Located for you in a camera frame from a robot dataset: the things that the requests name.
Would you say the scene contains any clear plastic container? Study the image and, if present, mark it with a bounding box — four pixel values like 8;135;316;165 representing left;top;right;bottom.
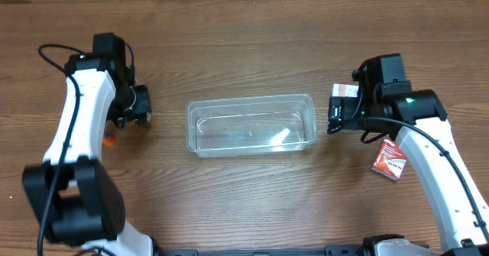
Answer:
186;94;318;158

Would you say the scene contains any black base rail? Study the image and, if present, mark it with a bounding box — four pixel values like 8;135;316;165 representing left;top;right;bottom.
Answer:
154;245;371;256

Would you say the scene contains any orange bottle white cap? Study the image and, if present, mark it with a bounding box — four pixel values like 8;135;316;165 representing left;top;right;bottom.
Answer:
102;132;115;147

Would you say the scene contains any red white packet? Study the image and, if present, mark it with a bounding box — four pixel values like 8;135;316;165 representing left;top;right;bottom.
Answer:
370;138;407;181

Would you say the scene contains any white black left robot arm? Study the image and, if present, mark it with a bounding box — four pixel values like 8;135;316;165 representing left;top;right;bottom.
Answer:
21;33;161;256

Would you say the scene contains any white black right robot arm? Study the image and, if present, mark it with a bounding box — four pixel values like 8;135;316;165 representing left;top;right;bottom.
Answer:
327;53;488;255

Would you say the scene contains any white Hansaplast plaster box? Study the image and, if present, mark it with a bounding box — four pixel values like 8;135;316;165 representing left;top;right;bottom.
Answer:
332;83;358;98

